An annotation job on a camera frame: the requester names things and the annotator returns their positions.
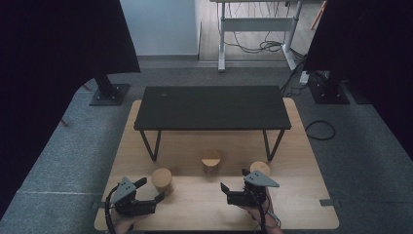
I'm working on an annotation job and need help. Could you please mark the black raised shelf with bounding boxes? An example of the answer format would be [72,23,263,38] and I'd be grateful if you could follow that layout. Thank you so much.
[133,85,292,163]

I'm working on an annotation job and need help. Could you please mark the white desk frame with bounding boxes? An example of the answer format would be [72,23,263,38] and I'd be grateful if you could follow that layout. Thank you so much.
[209,0,306,73]

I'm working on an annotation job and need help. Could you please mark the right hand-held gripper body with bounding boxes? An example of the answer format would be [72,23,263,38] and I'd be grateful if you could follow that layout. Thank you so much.
[226,170,281,208]

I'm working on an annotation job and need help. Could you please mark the white power strip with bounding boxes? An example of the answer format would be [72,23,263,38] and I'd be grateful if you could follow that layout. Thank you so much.
[298,70,311,86]

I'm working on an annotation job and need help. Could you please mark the glass jar with orange contents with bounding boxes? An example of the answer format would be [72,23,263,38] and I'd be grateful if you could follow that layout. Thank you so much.
[150,167,174,197]

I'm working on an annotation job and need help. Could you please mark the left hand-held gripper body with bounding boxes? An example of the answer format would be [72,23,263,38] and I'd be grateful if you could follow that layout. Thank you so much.
[111,176,158,217]

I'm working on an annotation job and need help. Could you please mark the person's left hand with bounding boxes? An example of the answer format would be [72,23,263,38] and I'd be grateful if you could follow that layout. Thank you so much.
[111,209,150,234]

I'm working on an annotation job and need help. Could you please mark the orange stick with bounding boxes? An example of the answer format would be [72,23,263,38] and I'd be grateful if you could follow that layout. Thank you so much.
[310,0,327,31]

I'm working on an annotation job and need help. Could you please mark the left hand-held gripper cable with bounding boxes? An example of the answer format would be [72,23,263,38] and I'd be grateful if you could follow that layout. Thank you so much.
[104,183,122,234]

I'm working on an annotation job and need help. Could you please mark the black curtain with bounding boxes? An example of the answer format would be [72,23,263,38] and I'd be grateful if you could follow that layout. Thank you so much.
[0,0,141,218]
[303,0,413,160]

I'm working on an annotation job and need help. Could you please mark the black stand base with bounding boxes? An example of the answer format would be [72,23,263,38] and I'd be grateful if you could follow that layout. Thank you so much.
[308,69,351,105]
[89,72,131,107]

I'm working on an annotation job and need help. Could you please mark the black cables under desk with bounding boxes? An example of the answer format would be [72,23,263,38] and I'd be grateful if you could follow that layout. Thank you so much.
[223,3,306,63]

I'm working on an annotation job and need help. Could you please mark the glass jar with red contents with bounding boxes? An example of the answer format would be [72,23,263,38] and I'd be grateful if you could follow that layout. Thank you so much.
[201,149,222,176]

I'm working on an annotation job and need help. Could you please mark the black cable loop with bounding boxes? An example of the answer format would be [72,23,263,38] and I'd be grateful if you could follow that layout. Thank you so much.
[305,120,336,141]

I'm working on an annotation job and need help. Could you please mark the grey wrist strap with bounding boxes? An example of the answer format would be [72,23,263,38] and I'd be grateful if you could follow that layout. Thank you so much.
[265,210,282,226]

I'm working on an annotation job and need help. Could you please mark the glass jar with pale contents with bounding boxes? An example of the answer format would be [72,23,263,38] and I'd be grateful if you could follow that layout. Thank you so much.
[249,161,271,178]

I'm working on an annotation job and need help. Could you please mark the person's right hand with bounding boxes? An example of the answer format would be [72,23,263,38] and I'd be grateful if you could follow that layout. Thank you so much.
[238,187,282,233]

